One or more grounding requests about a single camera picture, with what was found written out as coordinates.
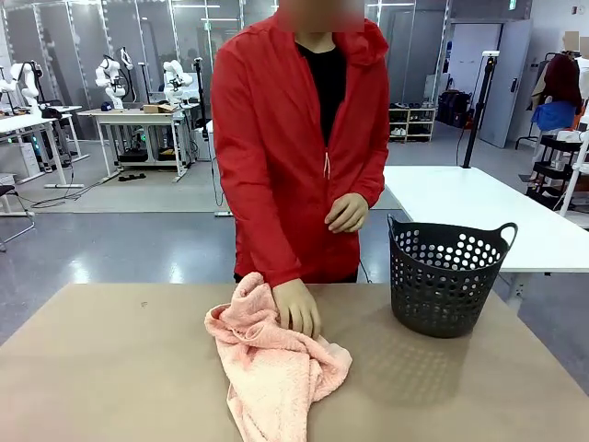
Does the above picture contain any person's right hand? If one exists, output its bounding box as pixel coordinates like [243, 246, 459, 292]
[272, 279, 323, 338]

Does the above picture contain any person's left hand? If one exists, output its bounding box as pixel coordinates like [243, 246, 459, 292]
[324, 192, 370, 234]

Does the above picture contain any pink terry towel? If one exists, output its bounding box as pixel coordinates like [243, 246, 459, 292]
[203, 271, 354, 442]

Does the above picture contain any person's left forearm red sleeve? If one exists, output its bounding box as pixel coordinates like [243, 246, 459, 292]
[342, 151, 391, 211]

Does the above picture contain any person's right forearm red sleeve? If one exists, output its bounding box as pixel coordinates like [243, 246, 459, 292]
[214, 174, 304, 291]

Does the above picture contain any person in red jacket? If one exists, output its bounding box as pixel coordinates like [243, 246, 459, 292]
[210, 0, 391, 285]

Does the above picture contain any low wooden shoe rack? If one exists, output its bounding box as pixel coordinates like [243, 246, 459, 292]
[388, 106, 437, 144]

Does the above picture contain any large white table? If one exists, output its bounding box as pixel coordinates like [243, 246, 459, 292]
[382, 165, 589, 275]

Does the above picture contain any dark grey perforated basket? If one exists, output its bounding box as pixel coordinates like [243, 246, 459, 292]
[387, 213, 519, 340]

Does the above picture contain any black suitcase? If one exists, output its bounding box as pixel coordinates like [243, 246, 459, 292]
[436, 89, 474, 128]

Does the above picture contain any black utility cart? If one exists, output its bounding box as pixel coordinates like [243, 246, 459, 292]
[526, 134, 584, 204]

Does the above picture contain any white robot workbench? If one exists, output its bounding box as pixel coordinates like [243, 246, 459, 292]
[76, 103, 203, 184]

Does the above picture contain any blue bag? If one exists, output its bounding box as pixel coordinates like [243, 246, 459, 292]
[531, 100, 584, 135]

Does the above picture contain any white height-adjustable desk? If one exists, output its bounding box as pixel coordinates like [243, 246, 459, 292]
[0, 105, 91, 190]

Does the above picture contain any black camera stand pole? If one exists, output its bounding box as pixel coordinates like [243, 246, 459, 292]
[461, 51, 501, 169]

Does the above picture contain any black tripod with camera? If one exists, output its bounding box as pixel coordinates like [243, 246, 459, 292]
[191, 56, 209, 139]

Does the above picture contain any white metal frame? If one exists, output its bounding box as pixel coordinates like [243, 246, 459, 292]
[557, 133, 589, 218]

